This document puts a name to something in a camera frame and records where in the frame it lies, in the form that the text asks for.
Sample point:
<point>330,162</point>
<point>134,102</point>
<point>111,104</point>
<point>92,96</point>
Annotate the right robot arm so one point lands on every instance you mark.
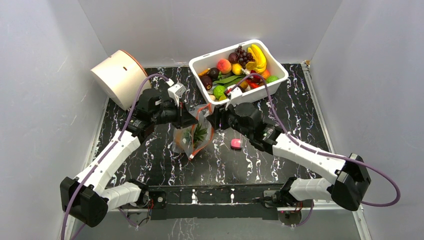
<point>342,182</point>

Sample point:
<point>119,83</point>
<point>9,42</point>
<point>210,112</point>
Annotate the clear zip top bag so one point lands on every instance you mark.
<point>200,112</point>

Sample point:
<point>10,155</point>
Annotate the dark purple plum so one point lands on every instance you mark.
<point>206,81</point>

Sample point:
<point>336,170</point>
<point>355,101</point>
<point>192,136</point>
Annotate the small pink box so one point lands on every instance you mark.
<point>236,144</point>

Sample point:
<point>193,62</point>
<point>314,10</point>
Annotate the orange toy pineapple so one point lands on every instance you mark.
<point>191,136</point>

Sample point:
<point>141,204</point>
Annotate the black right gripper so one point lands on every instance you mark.
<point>224,116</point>

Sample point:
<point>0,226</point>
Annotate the dark grape bunch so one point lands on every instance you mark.
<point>243,57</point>

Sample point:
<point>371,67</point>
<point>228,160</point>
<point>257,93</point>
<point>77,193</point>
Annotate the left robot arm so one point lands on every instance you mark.
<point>86,196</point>

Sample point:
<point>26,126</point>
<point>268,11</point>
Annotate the white plastic food bin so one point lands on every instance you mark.
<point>206,65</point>

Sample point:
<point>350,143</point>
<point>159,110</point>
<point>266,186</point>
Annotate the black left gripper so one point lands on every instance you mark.
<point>184,118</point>

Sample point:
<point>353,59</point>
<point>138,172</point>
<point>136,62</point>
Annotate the yellow banana bunch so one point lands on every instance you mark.
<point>259,62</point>

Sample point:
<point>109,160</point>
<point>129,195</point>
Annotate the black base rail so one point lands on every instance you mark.
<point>228,201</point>

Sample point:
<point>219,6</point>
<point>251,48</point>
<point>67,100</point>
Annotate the white cylindrical container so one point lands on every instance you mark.
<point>120,76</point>

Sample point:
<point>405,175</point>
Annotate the green leafy vegetable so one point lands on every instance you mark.
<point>226,82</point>

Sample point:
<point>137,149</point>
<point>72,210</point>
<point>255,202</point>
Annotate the green round fruit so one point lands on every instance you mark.
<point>272,79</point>

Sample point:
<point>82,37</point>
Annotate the red orange peach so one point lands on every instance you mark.
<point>224,66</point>

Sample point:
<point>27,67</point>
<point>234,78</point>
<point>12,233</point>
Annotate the red chili pepper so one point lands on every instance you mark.
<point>255,81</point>

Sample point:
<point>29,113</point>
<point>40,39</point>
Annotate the green lime ball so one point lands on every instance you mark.
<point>219,91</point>

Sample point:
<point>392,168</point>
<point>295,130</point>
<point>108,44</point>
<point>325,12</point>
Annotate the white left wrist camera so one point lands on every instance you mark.
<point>176,92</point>

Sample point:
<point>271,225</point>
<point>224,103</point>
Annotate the white garlic bulb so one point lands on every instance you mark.
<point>246,71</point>

